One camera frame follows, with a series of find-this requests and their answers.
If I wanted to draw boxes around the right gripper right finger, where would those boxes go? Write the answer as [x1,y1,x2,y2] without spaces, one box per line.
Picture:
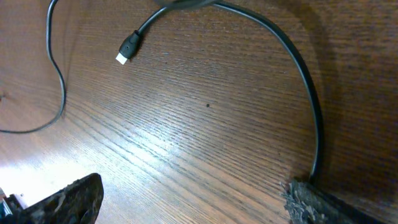
[281,179,384,224]

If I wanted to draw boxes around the black thick labelled cable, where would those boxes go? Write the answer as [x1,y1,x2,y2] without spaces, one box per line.
[0,0,67,134]

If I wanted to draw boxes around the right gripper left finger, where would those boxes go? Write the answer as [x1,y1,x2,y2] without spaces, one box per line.
[1,173,104,224]

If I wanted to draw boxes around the black thin USB-C cable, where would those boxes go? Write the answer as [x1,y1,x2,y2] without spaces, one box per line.
[115,0,324,184]

